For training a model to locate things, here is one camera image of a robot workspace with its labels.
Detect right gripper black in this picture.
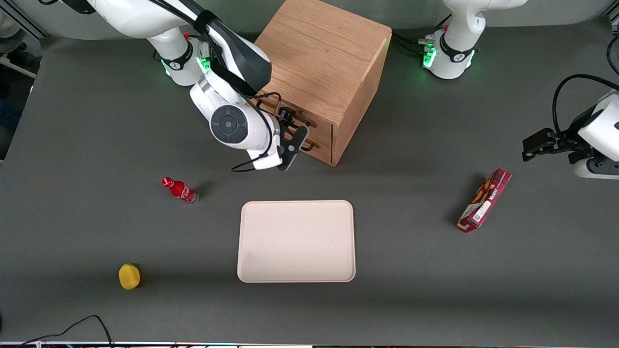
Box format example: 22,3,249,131
273,105,303,136

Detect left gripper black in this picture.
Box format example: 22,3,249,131
522,129,593,164

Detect black drawer handle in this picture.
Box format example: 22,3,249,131
255,97,320,129
259,104,321,151

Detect wooden drawer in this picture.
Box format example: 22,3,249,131
297,136,334,166
293,112,334,149

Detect wooden drawer cabinet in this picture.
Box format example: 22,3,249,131
254,0,393,167

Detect red snack box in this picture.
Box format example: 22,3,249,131
457,168,513,233

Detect cream plastic tray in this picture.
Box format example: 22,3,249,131
236,200,356,284

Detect red cola bottle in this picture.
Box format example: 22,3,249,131
162,176,200,205

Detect yellow lemon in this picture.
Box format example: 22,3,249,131
118,263,141,290

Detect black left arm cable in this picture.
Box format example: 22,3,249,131
552,74,619,137

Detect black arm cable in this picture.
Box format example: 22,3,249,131
155,0,285,174
552,74,619,137

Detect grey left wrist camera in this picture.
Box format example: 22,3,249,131
575,156,619,180

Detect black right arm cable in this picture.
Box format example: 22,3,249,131
155,0,285,174

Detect black left base cable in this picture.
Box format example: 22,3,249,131
391,30,436,56

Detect black cable at table edge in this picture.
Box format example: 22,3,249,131
19,315,115,348

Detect white rail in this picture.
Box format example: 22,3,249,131
0,56,38,79

